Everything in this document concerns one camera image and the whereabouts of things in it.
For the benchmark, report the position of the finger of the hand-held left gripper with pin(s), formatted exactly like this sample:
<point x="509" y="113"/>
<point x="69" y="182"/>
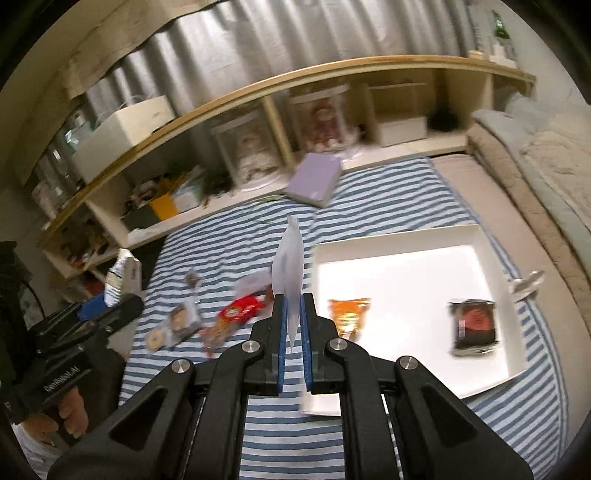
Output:
<point x="94" y="308"/>

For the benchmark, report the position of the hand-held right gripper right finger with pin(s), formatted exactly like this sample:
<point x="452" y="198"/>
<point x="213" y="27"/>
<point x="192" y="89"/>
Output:
<point x="307" y="337"/>

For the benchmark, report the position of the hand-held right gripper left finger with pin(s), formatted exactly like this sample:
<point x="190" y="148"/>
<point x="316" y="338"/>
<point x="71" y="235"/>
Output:
<point x="279" y="332"/>

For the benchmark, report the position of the red snack packet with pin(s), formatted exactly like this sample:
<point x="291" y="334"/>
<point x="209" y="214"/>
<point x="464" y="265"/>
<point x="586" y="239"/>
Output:
<point x="240" y="309"/>

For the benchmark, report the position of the orange snack packet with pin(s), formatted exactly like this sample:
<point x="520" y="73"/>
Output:
<point x="348" y="316"/>

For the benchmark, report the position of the clear snack packet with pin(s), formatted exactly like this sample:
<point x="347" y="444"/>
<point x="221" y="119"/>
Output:
<point x="251" y="284"/>

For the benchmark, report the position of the brown snacks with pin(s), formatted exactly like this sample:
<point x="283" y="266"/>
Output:
<point x="217" y="336"/>

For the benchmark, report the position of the plain white snack packet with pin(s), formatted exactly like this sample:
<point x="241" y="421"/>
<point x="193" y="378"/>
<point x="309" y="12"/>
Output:
<point x="288" y="267"/>

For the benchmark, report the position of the white cardboard tray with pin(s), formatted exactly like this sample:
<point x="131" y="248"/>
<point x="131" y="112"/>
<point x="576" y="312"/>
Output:
<point x="406" y="277"/>

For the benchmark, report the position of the dark packet with red label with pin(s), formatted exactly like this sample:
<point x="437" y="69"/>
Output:
<point x="473" y="327"/>

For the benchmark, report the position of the person's left forearm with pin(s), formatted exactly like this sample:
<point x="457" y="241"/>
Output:
<point x="32" y="454"/>

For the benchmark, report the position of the person's left hand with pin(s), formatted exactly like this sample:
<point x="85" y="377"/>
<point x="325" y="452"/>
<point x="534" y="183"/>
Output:
<point x="74" y="413"/>

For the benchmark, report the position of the white printed snack carton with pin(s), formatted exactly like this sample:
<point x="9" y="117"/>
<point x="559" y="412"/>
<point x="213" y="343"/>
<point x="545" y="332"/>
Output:
<point x="121" y="277"/>

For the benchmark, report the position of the dark cookie clear packet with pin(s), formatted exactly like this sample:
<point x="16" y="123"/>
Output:
<point x="182" y="319"/>

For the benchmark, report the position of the dark green box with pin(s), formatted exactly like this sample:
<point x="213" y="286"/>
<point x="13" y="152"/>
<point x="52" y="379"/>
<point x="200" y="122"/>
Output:
<point x="138" y="219"/>

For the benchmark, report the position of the small dark snack packet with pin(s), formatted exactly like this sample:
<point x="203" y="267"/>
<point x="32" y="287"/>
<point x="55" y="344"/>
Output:
<point x="193" y="278"/>

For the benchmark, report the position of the yellow box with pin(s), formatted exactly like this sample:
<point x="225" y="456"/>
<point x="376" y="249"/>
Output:
<point x="164" y="206"/>

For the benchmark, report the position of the pale tissue pack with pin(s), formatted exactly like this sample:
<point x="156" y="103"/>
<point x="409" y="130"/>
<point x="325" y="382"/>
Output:
<point x="188" y="198"/>

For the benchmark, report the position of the purple book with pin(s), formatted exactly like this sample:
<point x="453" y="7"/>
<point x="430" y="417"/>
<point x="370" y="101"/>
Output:
<point x="314" y="180"/>

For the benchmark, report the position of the dark tangled object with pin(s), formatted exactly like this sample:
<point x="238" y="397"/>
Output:
<point x="218" y="182"/>

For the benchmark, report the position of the blue striped blanket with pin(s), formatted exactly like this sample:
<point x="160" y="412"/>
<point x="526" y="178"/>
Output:
<point x="392" y="198"/>

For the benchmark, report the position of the cream doll display case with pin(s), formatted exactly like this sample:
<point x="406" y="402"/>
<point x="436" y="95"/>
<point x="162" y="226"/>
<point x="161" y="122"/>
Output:
<point x="249" y="152"/>

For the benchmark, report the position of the red doll display case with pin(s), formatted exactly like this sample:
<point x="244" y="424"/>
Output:
<point x="323" y="120"/>

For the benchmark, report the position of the beige bed sheet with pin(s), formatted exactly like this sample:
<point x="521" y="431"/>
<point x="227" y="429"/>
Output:
<point x="466" y="184"/>

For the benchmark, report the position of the clear crumpled wrapper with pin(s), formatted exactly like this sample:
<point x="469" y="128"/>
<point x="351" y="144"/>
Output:
<point x="526" y="282"/>

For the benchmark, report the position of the white storage box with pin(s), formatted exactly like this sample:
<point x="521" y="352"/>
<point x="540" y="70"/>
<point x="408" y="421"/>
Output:
<point x="401" y="131"/>

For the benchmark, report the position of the black fluffy object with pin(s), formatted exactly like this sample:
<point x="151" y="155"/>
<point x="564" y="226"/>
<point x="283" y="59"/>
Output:
<point x="443" y="118"/>

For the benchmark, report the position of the long wooden shelf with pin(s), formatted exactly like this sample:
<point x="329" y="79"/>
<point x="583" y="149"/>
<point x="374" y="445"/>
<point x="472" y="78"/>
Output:
<point x="323" y="76"/>

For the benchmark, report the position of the grey quilt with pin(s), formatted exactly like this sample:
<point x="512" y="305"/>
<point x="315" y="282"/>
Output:
<point x="508" y="124"/>

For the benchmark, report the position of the cream knitted blanket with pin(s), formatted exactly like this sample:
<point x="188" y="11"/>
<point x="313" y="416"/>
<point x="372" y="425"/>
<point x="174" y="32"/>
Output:
<point x="554" y="147"/>

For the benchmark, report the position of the green bottle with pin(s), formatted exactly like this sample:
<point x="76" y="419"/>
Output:
<point x="499" y="24"/>

